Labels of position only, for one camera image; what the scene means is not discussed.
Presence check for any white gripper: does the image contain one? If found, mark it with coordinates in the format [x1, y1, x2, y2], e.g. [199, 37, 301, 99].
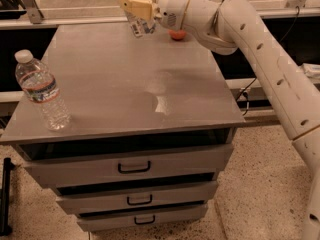
[119, 0, 190, 31]

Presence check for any blue labelled plastic bottle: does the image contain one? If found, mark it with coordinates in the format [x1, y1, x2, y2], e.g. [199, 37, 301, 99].
[118, 0, 155, 37]

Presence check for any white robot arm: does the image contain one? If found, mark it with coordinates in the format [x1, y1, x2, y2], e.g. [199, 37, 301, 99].
[119, 0, 320, 240]

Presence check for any clear water bottle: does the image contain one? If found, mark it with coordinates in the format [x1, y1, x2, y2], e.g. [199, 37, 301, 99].
[14, 49, 71, 131]

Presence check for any red apple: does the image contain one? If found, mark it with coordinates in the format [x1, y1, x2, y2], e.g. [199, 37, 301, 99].
[168, 30, 186, 41]

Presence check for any grey drawer cabinet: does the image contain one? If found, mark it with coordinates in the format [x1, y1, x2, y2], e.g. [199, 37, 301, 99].
[2, 23, 243, 219]

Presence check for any white packet on ledge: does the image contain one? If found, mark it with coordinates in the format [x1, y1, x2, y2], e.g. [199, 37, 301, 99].
[302, 63, 320, 79]

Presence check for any top grey drawer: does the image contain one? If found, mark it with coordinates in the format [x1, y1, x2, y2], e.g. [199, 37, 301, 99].
[25, 144, 233, 188]

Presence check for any grey drawer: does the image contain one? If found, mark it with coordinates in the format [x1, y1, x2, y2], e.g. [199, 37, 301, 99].
[56, 181, 217, 215]
[25, 144, 233, 188]
[77, 203, 208, 232]

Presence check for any middle grey drawer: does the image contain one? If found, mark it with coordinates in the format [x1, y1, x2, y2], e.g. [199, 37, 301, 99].
[56, 181, 217, 215]

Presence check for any bottom grey drawer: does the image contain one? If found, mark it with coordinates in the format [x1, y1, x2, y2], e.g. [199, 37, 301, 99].
[77, 203, 208, 232]

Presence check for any black cable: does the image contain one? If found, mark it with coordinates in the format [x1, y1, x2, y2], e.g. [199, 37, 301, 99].
[234, 5, 300, 117]

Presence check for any black post at left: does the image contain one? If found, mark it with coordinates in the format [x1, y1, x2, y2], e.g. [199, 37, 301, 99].
[0, 158, 15, 236]

